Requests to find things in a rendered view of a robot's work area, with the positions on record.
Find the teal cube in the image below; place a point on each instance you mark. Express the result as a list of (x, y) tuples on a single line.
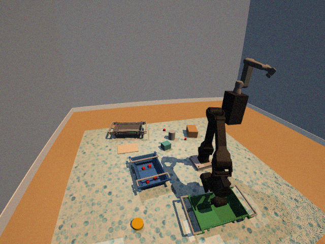
[(166, 145)]

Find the orange cylinder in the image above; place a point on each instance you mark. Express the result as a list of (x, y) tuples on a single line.
[(137, 224)]

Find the orange-brown box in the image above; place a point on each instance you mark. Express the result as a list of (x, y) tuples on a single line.
[(192, 131)]

